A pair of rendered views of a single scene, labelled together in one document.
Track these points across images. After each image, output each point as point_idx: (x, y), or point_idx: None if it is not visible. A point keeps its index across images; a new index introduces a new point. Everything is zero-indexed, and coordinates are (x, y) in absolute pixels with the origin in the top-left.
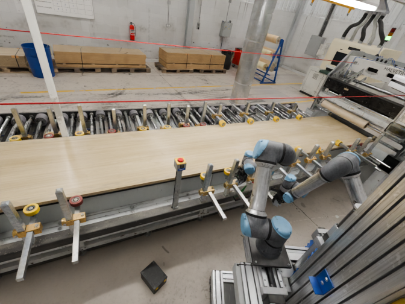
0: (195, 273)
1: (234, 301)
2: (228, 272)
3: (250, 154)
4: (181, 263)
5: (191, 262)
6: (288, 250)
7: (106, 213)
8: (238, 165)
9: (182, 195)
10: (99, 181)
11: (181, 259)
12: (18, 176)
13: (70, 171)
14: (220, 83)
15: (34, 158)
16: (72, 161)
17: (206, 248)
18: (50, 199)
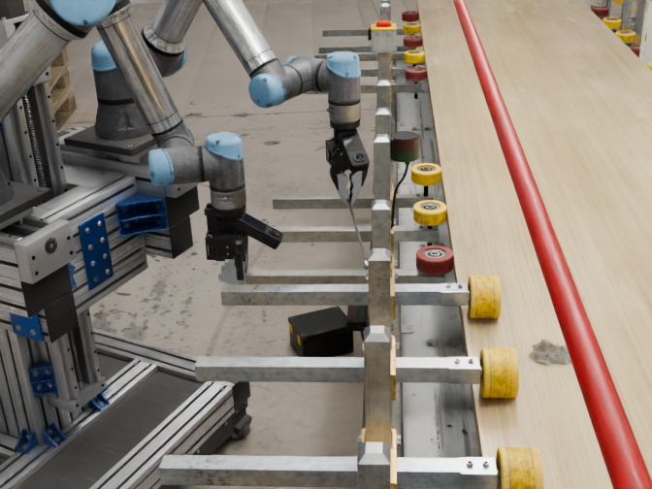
0: (287, 413)
1: (153, 390)
2: (216, 396)
3: (335, 52)
4: (330, 396)
5: (323, 414)
6: (95, 189)
7: (428, 158)
8: (450, 235)
9: (440, 238)
10: (459, 81)
11: (342, 399)
12: (498, 44)
13: (500, 65)
14: None
15: (549, 47)
16: (533, 65)
17: (342, 456)
18: (428, 59)
